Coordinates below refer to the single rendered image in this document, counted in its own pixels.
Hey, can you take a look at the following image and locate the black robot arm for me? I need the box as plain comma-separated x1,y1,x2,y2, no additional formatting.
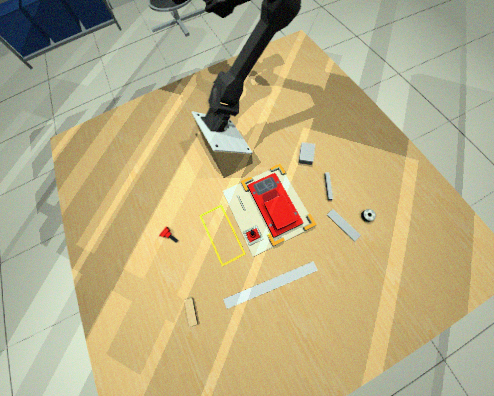
200,0,301,131

